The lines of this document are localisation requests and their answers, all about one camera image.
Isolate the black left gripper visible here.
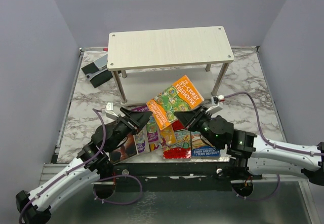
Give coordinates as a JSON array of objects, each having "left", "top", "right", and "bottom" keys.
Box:
[{"left": 108, "top": 107, "right": 153, "bottom": 153}]

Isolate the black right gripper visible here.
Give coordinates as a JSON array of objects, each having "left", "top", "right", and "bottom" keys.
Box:
[{"left": 175, "top": 104, "right": 221, "bottom": 149}]

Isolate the orange 39-storey treehouse book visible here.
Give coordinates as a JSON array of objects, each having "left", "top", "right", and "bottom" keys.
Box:
[{"left": 146, "top": 75, "right": 204, "bottom": 130}]

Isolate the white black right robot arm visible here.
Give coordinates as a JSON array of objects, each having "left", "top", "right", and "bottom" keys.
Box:
[{"left": 174, "top": 104, "right": 323, "bottom": 185}]

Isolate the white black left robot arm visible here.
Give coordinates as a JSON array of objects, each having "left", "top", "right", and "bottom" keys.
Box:
[{"left": 16, "top": 107, "right": 152, "bottom": 223}]

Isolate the roald dahl charlie book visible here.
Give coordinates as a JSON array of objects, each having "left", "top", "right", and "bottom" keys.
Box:
[{"left": 147, "top": 125, "right": 176, "bottom": 152}]

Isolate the purple treehouse book rear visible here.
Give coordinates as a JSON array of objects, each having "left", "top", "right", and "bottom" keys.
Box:
[{"left": 132, "top": 105, "right": 160, "bottom": 148}]

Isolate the purple treehouse book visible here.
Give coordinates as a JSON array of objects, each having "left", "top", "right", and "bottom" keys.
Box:
[
  {"left": 132, "top": 105, "right": 160, "bottom": 148},
  {"left": 135, "top": 128, "right": 149, "bottom": 154}
]

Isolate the purple treehouse book front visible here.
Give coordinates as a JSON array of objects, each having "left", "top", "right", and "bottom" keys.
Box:
[{"left": 135, "top": 128, "right": 149, "bottom": 154}]

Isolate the red treehouse book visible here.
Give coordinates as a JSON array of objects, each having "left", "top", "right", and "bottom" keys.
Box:
[{"left": 163, "top": 120, "right": 191, "bottom": 160}]

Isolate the blue 91-storey treehouse book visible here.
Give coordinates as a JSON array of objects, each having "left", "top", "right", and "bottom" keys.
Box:
[{"left": 190, "top": 131, "right": 220, "bottom": 159}]

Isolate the dark three days book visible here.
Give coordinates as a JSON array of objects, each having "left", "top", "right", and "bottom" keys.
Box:
[{"left": 109, "top": 133, "right": 138, "bottom": 165}]

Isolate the black foam block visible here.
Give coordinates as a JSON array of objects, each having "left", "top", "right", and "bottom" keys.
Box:
[{"left": 82, "top": 63, "right": 113, "bottom": 88}]

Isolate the white two-tier shelf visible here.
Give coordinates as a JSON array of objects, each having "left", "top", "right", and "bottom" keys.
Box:
[{"left": 107, "top": 26, "right": 234, "bottom": 105}]

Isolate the silver metal wrench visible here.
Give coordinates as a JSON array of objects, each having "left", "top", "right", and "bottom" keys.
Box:
[{"left": 86, "top": 69, "right": 107, "bottom": 81}]

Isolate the grey white device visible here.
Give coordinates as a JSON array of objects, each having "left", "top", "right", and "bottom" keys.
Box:
[{"left": 94, "top": 54, "right": 108, "bottom": 70}]

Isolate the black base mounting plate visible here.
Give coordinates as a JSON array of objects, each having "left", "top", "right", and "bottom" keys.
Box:
[{"left": 100, "top": 159, "right": 252, "bottom": 193}]

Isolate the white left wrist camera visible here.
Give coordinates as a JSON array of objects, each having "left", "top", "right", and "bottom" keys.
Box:
[{"left": 101, "top": 102, "right": 119, "bottom": 121}]

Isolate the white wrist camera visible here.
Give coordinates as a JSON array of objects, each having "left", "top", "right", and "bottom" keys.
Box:
[
  {"left": 101, "top": 102, "right": 119, "bottom": 121},
  {"left": 206, "top": 95, "right": 225, "bottom": 115}
]

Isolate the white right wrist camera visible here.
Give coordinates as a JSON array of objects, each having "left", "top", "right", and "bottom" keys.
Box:
[{"left": 206, "top": 95, "right": 225, "bottom": 115}]

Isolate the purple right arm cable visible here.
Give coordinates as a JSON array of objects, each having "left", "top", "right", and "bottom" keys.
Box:
[{"left": 224, "top": 92, "right": 324, "bottom": 201}]

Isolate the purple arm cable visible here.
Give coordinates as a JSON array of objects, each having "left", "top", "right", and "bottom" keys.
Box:
[
  {"left": 224, "top": 92, "right": 324, "bottom": 201},
  {"left": 19, "top": 108, "right": 143, "bottom": 224}
]

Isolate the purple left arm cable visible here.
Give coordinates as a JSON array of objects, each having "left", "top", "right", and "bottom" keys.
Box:
[{"left": 19, "top": 108, "right": 143, "bottom": 224}]

